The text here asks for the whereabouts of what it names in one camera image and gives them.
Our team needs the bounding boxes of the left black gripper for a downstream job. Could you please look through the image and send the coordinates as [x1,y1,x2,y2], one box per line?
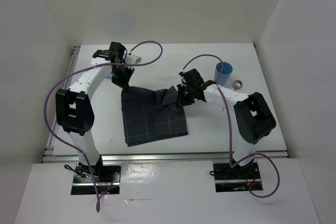
[110,63,134,91]

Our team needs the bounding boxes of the dark grey checked cloth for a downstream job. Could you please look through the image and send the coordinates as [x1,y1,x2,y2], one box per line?
[121,86,188,147]

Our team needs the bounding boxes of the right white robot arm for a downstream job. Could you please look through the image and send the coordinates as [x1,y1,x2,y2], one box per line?
[176,69,276,178]

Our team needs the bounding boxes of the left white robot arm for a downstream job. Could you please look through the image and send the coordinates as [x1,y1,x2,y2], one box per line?
[56,42,141,182]

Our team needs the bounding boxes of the blue plastic cup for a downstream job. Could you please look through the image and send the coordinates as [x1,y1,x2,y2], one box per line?
[214,62,233,86]

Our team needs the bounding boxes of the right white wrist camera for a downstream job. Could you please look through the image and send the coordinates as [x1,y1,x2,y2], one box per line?
[178,71,187,87]

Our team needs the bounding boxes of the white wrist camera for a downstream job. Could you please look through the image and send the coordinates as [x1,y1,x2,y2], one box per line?
[178,71,187,87]
[125,55,141,68]

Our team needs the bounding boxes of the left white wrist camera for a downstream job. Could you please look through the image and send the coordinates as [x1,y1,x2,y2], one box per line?
[125,55,141,68]

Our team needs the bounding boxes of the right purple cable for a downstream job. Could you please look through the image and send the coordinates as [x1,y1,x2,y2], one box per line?
[182,54,280,198]

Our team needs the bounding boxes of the purple cable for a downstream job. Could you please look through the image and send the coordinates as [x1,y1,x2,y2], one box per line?
[182,54,280,198]
[43,40,163,213]

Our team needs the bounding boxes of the aluminium left rail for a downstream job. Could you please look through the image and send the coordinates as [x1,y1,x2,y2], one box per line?
[43,46,81,155]

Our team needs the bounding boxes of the aluminium rail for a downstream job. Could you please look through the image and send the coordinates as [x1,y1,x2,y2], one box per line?
[41,150,288,164]
[43,46,81,155]

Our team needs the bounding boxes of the aluminium front rail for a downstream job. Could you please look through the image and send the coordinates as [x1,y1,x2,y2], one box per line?
[41,150,288,164]

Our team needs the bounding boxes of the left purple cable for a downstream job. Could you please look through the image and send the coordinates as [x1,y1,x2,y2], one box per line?
[43,40,163,213]

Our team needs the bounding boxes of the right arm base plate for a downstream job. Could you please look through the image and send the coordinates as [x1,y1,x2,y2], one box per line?
[209,161,263,193]

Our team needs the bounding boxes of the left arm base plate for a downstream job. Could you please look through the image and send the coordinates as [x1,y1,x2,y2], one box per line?
[64,164,121,195]

